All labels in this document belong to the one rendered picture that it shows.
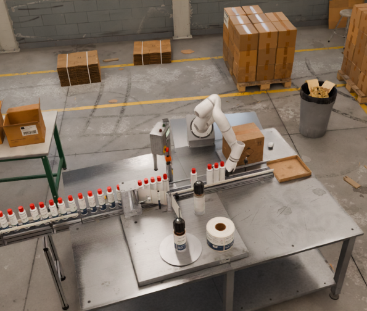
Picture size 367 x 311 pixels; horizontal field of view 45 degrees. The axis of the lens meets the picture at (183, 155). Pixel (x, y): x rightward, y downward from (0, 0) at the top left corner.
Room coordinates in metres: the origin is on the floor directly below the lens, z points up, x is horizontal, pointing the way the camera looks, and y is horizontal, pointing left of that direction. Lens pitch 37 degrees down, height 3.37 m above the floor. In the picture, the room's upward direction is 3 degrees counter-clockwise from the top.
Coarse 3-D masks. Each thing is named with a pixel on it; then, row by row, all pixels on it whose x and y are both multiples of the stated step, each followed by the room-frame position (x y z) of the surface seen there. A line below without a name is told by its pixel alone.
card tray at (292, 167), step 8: (272, 160) 3.13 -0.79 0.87; (280, 160) 3.15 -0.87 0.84; (288, 160) 3.16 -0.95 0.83; (296, 160) 3.15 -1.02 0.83; (272, 168) 3.06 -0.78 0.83; (280, 168) 3.05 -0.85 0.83; (288, 168) 3.05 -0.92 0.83; (296, 168) 3.04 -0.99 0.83; (304, 168) 3.04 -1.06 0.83; (280, 176) 2.94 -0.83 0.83; (288, 176) 2.94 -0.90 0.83; (296, 176) 2.91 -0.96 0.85; (304, 176) 2.93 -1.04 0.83
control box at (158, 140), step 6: (156, 126) 2.85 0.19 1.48; (168, 126) 2.87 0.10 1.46; (156, 132) 2.78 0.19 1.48; (162, 132) 2.77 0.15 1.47; (150, 138) 2.76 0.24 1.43; (156, 138) 2.75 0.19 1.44; (162, 138) 2.74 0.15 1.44; (156, 144) 2.75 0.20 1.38; (162, 144) 2.74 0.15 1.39; (168, 144) 2.84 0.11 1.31; (156, 150) 2.75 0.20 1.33; (162, 150) 2.74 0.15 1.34
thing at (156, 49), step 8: (168, 40) 7.46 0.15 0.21; (136, 48) 7.21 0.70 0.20; (144, 48) 7.19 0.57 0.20; (152, 48) 7.18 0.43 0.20; (160, 48) 7.16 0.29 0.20; (168, 48) 7.15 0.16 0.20; (136, 56) 6.98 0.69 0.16; (144, 56) 6.98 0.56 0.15; (152, 56) 6.98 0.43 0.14; (160, 56) 6.99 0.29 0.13; (168, 56) 6.98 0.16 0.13; (136, 64) 6.98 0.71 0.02; (144, 64) 6.99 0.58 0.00
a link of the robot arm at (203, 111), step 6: (204, 102) 2.99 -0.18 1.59; (210, 102) 2.98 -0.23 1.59; (198, 108) 2.96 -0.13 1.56; (204, 108) 2.95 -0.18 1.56; (210, 108) 2.96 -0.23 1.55; (198, 114) 2.94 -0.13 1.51; (204, 114) 2.94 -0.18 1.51; (210, 114) 3.06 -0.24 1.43; (198, 120) 3.18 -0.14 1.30; (204, 120) 3.13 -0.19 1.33; (198, 126) 3.18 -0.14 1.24; (204, 126) 3.17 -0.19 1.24
